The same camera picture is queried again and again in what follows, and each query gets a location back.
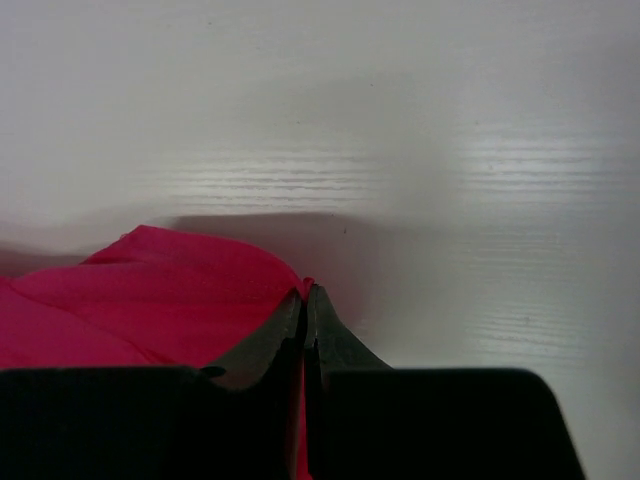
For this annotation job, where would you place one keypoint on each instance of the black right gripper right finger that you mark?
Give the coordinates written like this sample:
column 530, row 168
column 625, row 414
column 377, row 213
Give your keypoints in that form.
column 367, row 420

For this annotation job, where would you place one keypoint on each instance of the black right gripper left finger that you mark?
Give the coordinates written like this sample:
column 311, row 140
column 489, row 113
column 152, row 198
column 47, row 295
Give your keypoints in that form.
column 235, row 418

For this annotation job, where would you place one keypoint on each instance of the pink t-shirt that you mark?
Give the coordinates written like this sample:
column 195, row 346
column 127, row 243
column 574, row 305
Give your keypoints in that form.
column 154, row 298

